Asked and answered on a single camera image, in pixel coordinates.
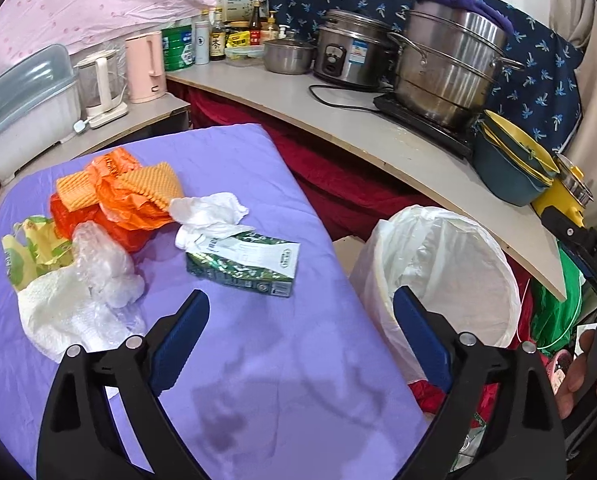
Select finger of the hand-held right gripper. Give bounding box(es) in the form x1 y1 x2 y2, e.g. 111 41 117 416
540 207 597 273

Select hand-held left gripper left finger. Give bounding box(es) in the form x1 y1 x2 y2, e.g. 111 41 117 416
37 289 212 480

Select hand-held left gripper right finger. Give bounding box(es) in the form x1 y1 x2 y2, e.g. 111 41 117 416
393 285 567 480

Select waste bin with white liner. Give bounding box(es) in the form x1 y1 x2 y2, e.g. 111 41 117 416
349 205 522 386

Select green white carton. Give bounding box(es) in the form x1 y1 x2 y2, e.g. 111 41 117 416
186 230 300 298

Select clear plastic wrap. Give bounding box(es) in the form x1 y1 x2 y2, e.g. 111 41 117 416
71 221 146 311

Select red plastic bag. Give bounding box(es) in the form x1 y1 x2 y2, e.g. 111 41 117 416
48 192 175 257

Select white tissue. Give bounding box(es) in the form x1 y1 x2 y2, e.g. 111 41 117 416
169 192 249 251

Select white paper towel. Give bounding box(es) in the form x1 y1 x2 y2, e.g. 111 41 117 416
17 265 146 366

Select orange snack bag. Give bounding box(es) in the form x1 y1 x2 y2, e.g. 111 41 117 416
86 149 174 226

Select orange foam fruit net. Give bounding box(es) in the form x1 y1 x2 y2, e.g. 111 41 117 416
56 160 185 211

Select yellow green plastic bag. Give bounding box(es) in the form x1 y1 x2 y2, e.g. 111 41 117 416
1 215 74 291

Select person's right hand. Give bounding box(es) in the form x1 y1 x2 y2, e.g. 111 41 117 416
555 331 597 421

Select yellow electric pot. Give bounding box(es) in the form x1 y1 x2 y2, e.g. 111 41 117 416
531 152 597 226

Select stacked yellow green bowls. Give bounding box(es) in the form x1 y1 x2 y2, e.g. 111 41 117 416
473 120 554 207

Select purple tablecloth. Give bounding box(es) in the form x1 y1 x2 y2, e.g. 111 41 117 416
0 122 432 480

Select cardboard piece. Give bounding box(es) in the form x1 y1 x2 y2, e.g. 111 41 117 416
333 234 367 281

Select black induction cooker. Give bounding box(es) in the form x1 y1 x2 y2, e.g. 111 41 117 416
373 91 479 158

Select red cloth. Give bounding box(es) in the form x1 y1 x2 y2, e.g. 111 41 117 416
186 85 444 256

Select large steel steamer pot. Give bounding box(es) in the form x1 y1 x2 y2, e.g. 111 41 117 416
387 0 527 128

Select white glass kettle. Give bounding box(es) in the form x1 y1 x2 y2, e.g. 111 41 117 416
73 50 129 129

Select white dish drainer box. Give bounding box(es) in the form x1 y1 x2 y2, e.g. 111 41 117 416
0 44 82 183

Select pink electric kettle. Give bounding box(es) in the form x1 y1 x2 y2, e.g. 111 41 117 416
124 30 168 105

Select steel rice cooker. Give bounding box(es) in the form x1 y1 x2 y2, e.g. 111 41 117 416
313 8 399 92

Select green tin can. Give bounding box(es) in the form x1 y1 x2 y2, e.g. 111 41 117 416
161 24 196 72

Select clear food container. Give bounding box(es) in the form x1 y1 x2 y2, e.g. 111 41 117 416
224 46 265 67

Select white blue tea tin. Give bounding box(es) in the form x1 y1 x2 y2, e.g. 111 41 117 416
193 20 212 66

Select sauce bottle with white label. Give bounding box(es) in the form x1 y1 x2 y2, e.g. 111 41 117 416
209 8 228 62

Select small steel pot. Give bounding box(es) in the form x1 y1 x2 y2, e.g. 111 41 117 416
262 30 318 75

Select dark sauce bottle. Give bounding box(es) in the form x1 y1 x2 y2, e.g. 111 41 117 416
248 1 264 46

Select white green box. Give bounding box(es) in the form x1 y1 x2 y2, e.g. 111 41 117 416
216 0 266 23

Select black power cable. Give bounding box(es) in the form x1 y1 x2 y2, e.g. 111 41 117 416
307 84 379 111

